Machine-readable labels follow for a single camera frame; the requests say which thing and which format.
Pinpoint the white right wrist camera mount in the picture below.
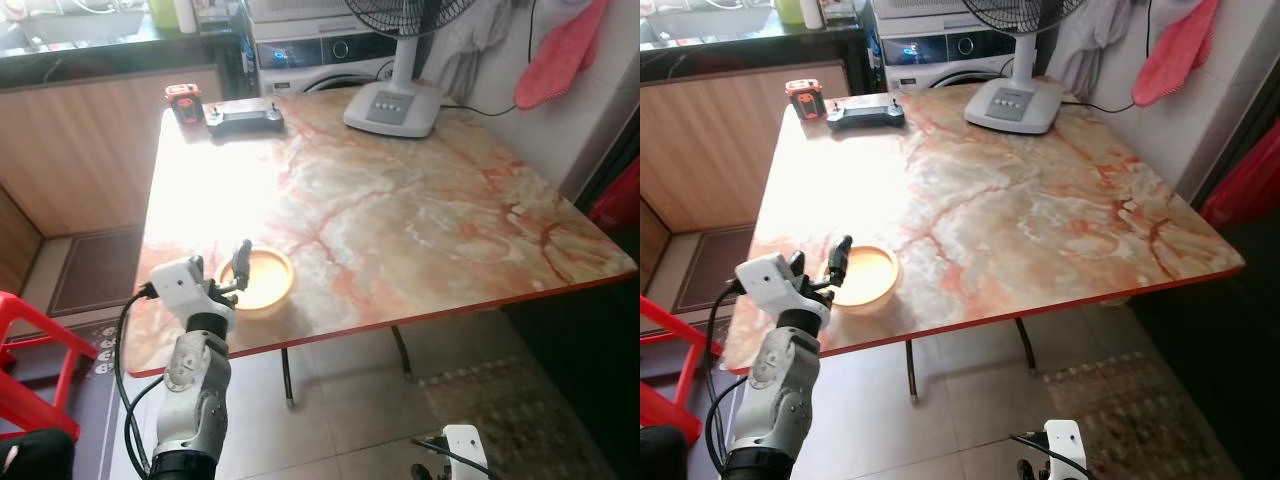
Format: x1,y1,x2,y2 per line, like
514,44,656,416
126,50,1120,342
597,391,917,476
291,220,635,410
442,423,492,480
1042,419,1091,480

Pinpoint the red plastic stool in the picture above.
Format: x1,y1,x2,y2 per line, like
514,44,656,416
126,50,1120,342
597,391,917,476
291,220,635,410
0,289,100,443
640,294,707,447

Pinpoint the red and black battery pack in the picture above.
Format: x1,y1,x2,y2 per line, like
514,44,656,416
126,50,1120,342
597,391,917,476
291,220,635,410
784,78,826,122
164,84,205,130

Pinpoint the brown door mat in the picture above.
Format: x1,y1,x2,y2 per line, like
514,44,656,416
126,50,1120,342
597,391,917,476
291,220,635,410
47,227,147,318
671,227,765,314

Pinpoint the wooden kitchen counter cabinet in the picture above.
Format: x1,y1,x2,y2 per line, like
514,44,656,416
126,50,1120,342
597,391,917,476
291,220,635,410
0,64,229,293
640,60,853,291

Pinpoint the yellow round bowl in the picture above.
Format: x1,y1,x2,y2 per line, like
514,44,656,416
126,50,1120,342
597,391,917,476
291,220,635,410
822,244,902,317
215,247,297,320

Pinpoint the white table fan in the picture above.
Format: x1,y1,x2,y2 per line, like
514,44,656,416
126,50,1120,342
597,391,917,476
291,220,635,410
961,0,1088,137
342,0,473,140

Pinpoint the black fan power cable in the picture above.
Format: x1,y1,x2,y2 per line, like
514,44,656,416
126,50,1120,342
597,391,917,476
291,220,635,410
1058,94,1137,115
438,98,519,118

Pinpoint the red plastic object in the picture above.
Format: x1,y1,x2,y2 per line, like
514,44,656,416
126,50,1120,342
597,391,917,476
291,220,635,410
588,158,641,237
1199,118,1280,230

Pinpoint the red hanging cloth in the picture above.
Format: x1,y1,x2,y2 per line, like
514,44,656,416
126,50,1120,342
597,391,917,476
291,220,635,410
513,0,610,112
1131,0,1224,109

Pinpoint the black robot leg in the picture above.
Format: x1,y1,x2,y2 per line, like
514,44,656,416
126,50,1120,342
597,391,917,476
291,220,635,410
640,424,691,480
0,427,77,480

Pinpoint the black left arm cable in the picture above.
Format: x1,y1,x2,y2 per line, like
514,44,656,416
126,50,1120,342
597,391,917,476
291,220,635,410
704,280,751,479
112,284,165,479

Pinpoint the grey hanging cloth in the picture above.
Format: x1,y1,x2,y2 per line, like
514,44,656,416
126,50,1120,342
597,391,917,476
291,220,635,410
1048,0,1141,99
420,0,529,99

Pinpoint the patterned floor rug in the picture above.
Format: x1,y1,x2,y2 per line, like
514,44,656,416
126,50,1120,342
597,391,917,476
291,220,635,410
1038,358,1229,480
416,362,603,480

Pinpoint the dark printed floor mat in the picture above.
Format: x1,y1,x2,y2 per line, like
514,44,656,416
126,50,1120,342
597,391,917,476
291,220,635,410
0,316,136,480
640,316,746,480

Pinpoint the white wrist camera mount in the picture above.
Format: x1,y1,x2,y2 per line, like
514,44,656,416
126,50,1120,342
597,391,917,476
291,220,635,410
734,253,832,327
1042,419,1091,480
442,423,492,480
149,256,237,331

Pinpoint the marble pattern dining table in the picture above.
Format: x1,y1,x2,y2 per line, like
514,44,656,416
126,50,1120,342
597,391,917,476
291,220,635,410
720,82,1247,406
124,84,640,411

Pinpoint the white washing machine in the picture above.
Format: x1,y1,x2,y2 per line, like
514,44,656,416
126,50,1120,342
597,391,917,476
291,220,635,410
870,0,1023,94
246,0,403,97

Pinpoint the black handheld controller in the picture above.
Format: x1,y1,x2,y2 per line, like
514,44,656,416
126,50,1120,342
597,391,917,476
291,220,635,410
204,99,286,139
825,96,907,133

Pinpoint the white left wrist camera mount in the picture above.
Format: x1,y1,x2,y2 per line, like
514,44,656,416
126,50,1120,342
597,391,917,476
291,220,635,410
149,256,237,331
734,253,832,327

